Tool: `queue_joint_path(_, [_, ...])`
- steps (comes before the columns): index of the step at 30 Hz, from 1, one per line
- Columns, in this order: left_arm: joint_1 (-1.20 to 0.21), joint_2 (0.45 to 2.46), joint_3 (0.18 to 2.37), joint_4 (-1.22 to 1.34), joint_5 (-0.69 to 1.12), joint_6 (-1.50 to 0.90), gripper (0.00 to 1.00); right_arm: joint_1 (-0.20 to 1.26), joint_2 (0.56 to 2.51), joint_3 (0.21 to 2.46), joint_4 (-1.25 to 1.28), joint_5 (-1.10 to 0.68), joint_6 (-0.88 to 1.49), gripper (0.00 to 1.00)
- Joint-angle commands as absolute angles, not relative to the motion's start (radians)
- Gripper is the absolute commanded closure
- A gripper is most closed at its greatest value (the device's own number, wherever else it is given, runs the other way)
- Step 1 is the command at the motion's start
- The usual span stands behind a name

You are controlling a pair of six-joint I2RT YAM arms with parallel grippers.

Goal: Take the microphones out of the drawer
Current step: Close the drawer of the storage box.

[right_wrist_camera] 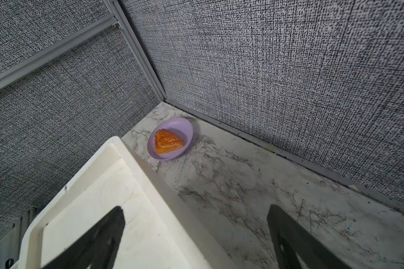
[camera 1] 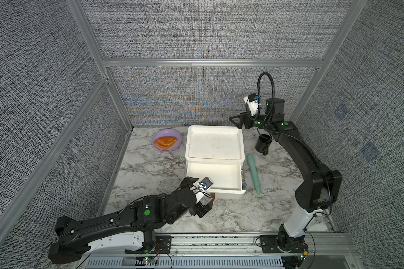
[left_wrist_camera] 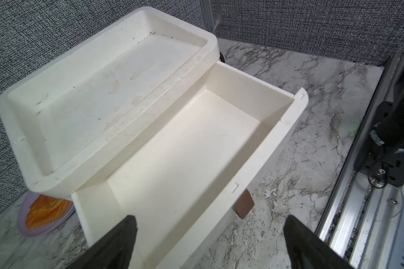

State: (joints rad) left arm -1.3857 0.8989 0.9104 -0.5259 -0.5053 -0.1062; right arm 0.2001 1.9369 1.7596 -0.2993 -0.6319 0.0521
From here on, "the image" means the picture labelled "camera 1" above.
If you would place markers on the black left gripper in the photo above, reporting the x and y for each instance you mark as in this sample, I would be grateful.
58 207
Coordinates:
198 195

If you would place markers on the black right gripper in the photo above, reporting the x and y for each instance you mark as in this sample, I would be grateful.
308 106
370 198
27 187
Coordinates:
248 120

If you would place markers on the mint green tube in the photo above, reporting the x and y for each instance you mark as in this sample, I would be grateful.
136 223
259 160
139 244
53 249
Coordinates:
254 174

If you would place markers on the glittery silver microphone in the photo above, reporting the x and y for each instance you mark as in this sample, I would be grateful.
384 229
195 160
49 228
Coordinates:
243 181

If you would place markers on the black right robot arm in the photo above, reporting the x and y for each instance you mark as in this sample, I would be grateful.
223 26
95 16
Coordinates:
320 187

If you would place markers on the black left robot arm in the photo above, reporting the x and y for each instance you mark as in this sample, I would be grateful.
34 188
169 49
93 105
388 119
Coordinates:
145 214

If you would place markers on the white three-drawer storage unit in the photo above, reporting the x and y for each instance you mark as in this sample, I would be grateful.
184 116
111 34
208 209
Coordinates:
214 145

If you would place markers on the black cup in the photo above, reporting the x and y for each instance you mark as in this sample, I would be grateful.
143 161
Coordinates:
263 143

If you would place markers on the orange pastry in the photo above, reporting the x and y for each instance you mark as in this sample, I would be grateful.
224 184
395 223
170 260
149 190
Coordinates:
165 142

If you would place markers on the purple plastic plate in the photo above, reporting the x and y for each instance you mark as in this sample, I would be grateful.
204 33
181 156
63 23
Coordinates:
168 132

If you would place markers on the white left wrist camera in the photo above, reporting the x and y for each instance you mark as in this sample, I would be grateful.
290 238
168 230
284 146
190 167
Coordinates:
205 184

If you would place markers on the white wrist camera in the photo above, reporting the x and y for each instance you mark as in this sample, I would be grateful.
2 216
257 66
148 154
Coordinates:
252 105
205 184

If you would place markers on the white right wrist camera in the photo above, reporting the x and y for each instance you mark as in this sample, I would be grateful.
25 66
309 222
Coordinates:
252 105

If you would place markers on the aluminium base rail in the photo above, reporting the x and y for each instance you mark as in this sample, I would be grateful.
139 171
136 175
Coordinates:
321 250

